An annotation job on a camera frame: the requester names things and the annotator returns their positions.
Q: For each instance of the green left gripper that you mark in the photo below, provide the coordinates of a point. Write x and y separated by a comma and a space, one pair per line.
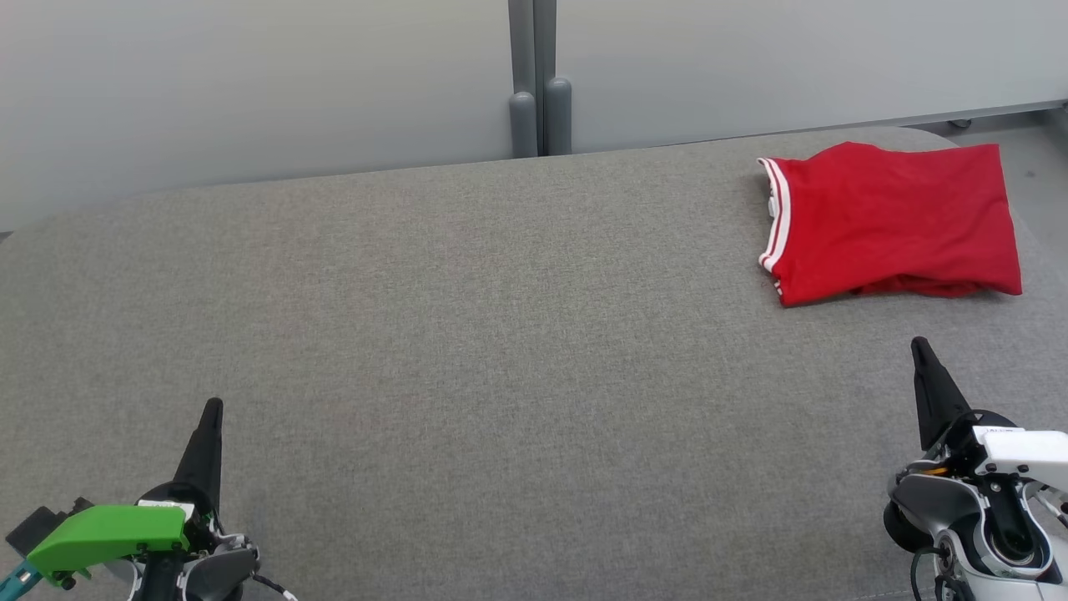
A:
108, 534

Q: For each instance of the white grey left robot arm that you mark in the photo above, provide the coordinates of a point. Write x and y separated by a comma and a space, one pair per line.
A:
213, 572

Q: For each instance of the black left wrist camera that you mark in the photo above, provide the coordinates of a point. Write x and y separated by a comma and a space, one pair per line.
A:
37, 526

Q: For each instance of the grey partition post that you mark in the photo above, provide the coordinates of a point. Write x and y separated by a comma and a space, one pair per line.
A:
557, 117
523, 125

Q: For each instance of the red jersey with black lettering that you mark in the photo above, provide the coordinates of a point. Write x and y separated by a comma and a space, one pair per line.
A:
893, 217

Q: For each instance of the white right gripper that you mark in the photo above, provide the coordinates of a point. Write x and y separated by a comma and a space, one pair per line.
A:
1030, 455

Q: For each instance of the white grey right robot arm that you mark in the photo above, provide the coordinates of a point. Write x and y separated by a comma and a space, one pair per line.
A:
943, 505

